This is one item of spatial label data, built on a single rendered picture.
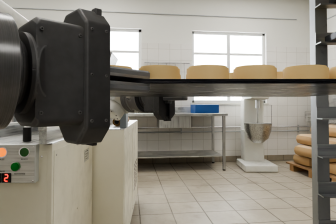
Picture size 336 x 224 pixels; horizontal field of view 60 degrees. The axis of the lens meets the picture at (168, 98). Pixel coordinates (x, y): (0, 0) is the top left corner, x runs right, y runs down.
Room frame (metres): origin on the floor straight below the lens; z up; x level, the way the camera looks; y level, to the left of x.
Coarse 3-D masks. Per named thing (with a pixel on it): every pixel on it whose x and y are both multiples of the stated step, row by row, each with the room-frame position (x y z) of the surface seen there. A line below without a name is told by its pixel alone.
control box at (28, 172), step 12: (0, 144) 1.06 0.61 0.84; (12, 144) 1.06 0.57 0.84; (24, 144) 1.07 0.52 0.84; (36, 144) 1.07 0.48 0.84; (0, 156) 1.06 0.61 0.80; (12, 156) 1.06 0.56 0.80; (24, 156) 1.06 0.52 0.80; (36, 156) 1.08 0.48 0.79; (0, 168) 1.06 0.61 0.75; (24, 168) 1.06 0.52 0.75; (36, 168) 1.08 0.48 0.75; (0, 180) 1.06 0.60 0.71; (12, 180) 1.06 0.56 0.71; (24, 180) 1.06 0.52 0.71; (36, 180) 1.08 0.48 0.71
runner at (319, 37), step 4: (316, 32) 0.70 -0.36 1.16; (320, 32) 0.70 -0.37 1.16; (324, 32) 0.70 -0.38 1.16; (328, 32) 0.70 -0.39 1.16; (332, 32) 0.70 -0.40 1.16; (316, 36) 0.70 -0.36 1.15; (320, 36) 0.70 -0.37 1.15; (324, 36) 0.70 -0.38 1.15; (316, 40) 0.70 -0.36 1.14; (320, 40) 0.70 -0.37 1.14; (324, 40) 0.70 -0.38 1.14; (316, 44) 0.70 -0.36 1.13; (320, 44) 0.70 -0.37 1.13; (324, 44) 0.70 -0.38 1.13; (328, 44) 0.70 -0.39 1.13; (332, 44) 0.70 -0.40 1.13
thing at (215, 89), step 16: (128, 80) 0.31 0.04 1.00; (144, 80) 0.30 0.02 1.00; (160, 80) 0.30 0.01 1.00; (176, 80) 0.30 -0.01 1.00; (192, 80) 0.30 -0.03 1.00; (208, 80) 0.30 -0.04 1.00; (224, 80) 0.30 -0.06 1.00; (240, 80) 0.30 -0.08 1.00; (256, 80) 0.30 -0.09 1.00; (272, 80) 0.30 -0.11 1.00; (288, 80) 0.30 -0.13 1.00; (304, 80) 0.30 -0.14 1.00; (320, 80) 0.30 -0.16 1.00; (224, 96) 0.70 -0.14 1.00; (240, 96) 0.70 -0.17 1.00; (256, 96) 0.70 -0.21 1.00; (272, 96) 0.69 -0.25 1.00; (288, 96) 0.69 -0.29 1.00; (304, 96) 0.69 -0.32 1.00
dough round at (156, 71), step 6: (144, 66) 0.33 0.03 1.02; (150, 66) 0.33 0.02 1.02; (156, 66) 0.32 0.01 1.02; (162, 66) 0.33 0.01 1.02; (168, 66) 0.33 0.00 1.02; (174, 66) 0.34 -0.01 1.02; (150, 72) 0.33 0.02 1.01; (156, 72) 0.32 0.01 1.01; (162, 72) 0.33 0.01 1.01; (168, 72) 0.33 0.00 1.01; (174, 72) 0.33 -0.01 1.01; (150, 78) 0.33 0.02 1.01; (156, 78) 0.32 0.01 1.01; (162, 78) 0.33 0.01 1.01; (168, 78) 0.33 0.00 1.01; (174, 78) 0.33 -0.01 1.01
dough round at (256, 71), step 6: (240, 66) 0.33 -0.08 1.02; (246, 66) 0.33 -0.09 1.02; (252, 66) 0.32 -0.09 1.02; (258, 66) 0.32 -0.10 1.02; (264, 66) 0.32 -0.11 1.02; (270, 66) 0.32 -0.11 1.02; (234, 72) 0.34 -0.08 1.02; (240, 72) 0.33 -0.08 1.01; (246, 72) 0.33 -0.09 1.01; (252, 72) 0.32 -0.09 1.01; (258, 72) 0.32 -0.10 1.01; (264, 72) 0.32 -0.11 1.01; (270, 72) 0.32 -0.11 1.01; (276, 72) 0.33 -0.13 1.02; (234, 78) 0.34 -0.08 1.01; (240, 78) 0.33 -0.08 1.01; (246, 78) 0.33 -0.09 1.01; (252, 78) 0.32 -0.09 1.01; (258, 78) 0.32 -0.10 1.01; (264, 78) 0.32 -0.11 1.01; (270, 78) 0.32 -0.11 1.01; (276, 78) 0.33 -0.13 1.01
